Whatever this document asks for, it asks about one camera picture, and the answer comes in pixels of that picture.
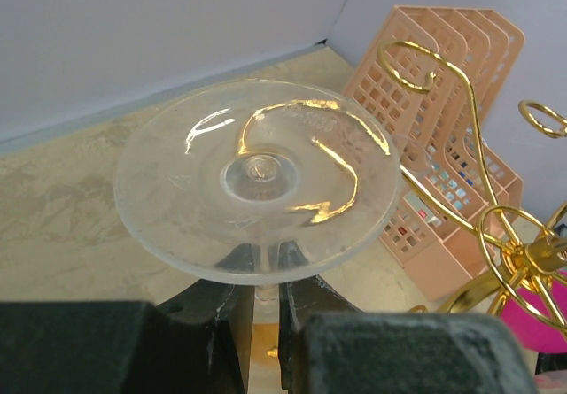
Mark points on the peach plastic file organizer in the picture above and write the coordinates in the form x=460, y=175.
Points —
x=436, y=254

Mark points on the gold wire glass rack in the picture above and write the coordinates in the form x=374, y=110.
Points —
x=523, y=255

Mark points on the clear wine glass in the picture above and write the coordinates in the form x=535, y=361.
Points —
x=258, y=183

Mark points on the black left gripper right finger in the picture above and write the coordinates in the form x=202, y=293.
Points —
x=351, y=330

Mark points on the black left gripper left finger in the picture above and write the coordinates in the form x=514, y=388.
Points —
x=198, y=341

